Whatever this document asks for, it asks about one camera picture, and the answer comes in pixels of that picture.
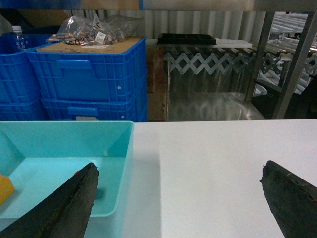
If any plastic water bottle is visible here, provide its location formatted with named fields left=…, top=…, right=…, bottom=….
left=12, top=25, right=26, bottom=51

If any steel frame post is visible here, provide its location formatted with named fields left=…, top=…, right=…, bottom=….
left=245, top=11, right=317, bottom=119

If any blue crate with cardboard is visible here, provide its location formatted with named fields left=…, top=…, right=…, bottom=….
left=27, top=37, right=147, bottom=103

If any white table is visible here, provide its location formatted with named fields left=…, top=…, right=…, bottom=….
left=119, top=119, right=317, bottom=238

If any clear bag of parts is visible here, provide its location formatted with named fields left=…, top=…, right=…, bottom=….
left=46, top=14, right=143, bottom=46

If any left blue crate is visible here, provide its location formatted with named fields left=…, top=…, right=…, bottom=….
left=0, top=33, right=49, bottom=121

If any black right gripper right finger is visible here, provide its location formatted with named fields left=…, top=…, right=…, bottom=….
left=260, top=160, right=317, bottom=238

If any black plastic tray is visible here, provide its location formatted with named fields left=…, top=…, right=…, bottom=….
left=157, top=33, right=216, bottom=45

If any yellow block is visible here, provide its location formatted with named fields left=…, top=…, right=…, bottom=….
left=0, top=174, right=15, bottom=205

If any light blue plastic tub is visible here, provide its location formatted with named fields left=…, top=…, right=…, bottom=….
left=0, top=121, right=134, bottom=219

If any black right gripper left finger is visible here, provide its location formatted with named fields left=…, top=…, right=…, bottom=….
left=0, top=163, right=99, bottom=238

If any expandable roller conveyor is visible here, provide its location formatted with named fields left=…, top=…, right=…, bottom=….
left=146, top=12, right=317, bottom=85

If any lower blue stacked crate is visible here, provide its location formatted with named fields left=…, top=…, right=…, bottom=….
left=41, top=96, right=148, bottom=122

